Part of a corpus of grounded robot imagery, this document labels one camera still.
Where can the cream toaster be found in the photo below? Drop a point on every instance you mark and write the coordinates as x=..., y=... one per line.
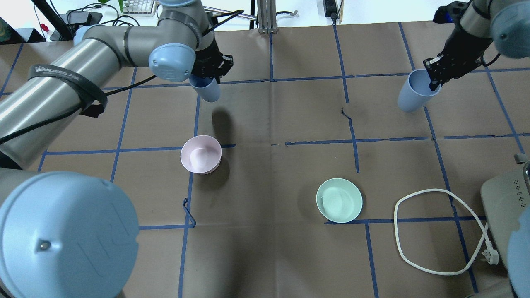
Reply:
x=505, y=201

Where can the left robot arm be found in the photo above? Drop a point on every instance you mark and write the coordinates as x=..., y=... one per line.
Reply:
x=66, y=234

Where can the black power adapter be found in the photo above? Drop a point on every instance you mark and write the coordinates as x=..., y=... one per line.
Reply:
x=330, y=8

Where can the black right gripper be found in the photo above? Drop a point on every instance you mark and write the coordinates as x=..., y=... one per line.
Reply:
x=458, y=52

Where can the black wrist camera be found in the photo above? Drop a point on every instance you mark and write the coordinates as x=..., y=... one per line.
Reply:
x=450, y=13

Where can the blue cup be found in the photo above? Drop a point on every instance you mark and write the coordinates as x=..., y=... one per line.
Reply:
x=206, y=87
x=416, y=91

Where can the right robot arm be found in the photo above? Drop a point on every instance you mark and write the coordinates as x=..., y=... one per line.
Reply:
x=477, y=25

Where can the white keyboard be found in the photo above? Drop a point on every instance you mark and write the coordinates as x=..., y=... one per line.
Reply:
x=138, y=7

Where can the aluminium frame post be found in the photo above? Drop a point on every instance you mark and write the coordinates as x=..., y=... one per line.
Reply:
x=266, y=16

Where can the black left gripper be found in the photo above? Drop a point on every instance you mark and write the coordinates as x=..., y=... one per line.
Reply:
x=209, y=58

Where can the pink bowl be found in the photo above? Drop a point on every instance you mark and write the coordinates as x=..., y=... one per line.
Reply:
x=201, y=154

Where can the mint green bowl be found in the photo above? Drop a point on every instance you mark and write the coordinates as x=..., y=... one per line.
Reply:
x=339, y=200

